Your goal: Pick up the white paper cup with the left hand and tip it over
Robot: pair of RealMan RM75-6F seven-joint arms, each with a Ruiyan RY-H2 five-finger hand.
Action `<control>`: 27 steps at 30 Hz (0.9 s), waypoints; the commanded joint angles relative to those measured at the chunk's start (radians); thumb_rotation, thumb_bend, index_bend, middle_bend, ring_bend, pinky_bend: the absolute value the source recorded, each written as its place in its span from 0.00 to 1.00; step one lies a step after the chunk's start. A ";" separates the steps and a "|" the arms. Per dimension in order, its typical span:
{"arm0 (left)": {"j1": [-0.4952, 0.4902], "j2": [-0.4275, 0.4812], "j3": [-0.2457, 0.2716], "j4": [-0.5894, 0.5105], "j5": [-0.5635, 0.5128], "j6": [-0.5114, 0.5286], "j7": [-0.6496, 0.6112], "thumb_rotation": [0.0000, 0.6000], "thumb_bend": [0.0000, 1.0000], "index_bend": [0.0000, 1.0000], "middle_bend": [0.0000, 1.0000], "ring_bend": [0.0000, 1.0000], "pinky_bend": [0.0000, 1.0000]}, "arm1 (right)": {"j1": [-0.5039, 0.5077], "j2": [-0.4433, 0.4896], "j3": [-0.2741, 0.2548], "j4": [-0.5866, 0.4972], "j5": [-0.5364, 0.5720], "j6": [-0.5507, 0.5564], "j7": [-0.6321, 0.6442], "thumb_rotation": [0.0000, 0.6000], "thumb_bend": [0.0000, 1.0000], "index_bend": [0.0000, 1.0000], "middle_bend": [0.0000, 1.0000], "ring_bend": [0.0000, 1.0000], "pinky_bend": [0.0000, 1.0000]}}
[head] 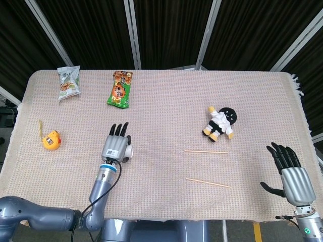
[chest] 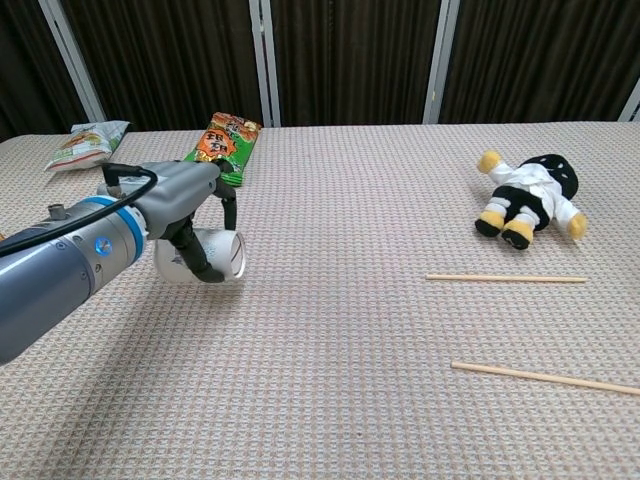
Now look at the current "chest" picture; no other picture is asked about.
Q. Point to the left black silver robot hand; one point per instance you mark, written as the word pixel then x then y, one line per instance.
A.
pixel 175 195

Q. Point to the white paper cup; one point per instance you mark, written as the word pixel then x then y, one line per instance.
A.
pixel 216 246

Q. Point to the green orange snack bag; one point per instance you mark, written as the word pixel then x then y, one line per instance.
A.
pixel 225 142

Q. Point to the white green snack bag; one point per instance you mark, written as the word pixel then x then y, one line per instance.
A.
pixel 85 145

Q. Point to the beige woven tablecloth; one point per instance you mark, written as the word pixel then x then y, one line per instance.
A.
pixel 350 325

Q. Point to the wooden chopstick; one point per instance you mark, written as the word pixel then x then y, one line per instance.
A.
pixel 545 378
pixel 505 278

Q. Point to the black white plush doll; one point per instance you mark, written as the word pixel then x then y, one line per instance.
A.
pixel 530 197

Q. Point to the white partition post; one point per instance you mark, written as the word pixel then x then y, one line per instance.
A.
pixel 631 105
pixel 442 60
pixel 75 60
pixel 263 60

